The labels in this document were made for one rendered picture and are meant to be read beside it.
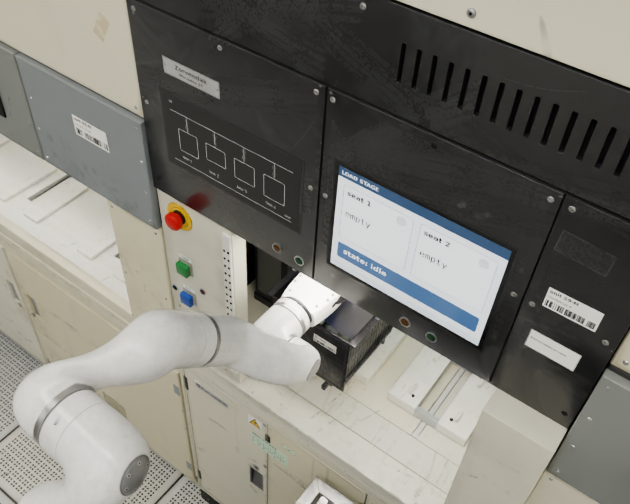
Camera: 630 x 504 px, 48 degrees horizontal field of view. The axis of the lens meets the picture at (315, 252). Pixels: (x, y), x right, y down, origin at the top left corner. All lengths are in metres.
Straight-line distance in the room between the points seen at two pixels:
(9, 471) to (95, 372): 1.75
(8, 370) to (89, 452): 2.03
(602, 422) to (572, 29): 0.57
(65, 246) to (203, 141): 0.99
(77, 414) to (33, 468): 1.73
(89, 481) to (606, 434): 0.72
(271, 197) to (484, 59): 0.49
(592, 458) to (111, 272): 1.37
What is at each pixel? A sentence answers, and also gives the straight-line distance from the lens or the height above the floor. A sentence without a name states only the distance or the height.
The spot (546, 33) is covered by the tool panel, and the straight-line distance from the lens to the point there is 0.81.
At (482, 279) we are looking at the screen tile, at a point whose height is 1.61.
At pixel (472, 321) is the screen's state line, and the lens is 1.09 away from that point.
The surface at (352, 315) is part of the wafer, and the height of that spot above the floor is 1.05.
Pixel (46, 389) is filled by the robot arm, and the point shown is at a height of 1.49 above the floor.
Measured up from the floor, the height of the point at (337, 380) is 1.01.
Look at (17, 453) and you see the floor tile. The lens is 2.80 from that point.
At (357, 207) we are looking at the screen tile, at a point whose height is 1.62.
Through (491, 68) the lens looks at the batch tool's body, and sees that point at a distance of 0.85.
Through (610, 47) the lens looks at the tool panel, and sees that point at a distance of 0.80.
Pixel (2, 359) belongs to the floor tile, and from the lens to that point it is 3.05.
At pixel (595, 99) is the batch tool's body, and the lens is 0.82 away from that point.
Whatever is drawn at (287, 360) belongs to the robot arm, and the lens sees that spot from 1.25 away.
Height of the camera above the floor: 2.34
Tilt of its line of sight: 46 degrees down
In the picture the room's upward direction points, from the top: 4 degrees clockwise
